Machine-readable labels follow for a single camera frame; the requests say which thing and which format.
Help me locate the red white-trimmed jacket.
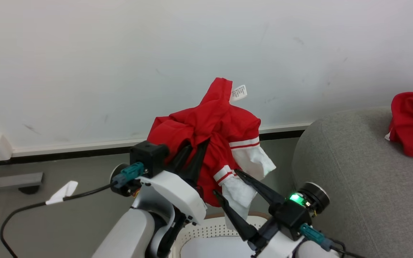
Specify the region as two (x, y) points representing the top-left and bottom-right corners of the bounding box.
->
(147, 77), (277, 230)

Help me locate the grey metal bracket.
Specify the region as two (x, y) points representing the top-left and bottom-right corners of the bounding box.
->
(0, 161), (44, 195)

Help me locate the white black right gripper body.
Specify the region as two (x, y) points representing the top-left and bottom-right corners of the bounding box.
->
(247, 219), (302, 258)

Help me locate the white tape tag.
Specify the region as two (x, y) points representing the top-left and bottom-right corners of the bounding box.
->
(45, 180), (79, 205)

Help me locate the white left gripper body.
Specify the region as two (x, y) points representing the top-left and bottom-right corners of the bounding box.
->
(137, 170), (208, 225)

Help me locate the grey fabric sofa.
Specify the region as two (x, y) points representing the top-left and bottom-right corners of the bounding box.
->
(292, 106), (413, 258)

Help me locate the white perforated laundry basket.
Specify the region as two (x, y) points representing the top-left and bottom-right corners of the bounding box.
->
(171, 211), (271, 258)

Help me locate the black cable with teal plug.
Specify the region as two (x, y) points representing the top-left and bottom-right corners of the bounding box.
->
(299, 223), (368, 258)
(0, 161), (145, 258)

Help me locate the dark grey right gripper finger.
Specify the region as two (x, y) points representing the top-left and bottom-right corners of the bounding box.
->
(234, 169), (286, 208)
(213, 189), (260, 242)

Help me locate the black and white baseboard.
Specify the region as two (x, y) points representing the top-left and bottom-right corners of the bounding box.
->
(0, 122), (314, 167)

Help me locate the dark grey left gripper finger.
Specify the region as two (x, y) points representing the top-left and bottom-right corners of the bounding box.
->
(183, 139), (210, 188)
(169, 143), (194, 174)

